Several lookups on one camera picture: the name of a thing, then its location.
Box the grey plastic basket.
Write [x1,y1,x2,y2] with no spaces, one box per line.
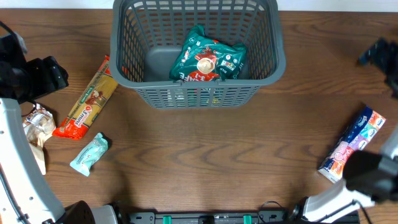
[110,0,286,109]

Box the green coffee bag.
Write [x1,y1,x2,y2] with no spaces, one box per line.
[169,25,247,82]

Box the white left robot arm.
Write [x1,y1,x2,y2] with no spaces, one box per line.
[1,24,120,224]

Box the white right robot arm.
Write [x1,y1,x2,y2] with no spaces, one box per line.
[286,106,397,223]

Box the colourful tissue pack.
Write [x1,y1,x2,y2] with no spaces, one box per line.
[318,106,386,183]

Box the beige brown snack bag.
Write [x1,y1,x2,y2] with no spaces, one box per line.
[22,104,56,175]

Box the orange spaghetti packet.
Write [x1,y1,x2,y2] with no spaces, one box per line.
[52,55,118,140]

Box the teal wipes packet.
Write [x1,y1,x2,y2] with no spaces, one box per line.
[70,133,108,177]

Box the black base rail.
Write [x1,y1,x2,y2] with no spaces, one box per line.
[118,208,361,224]

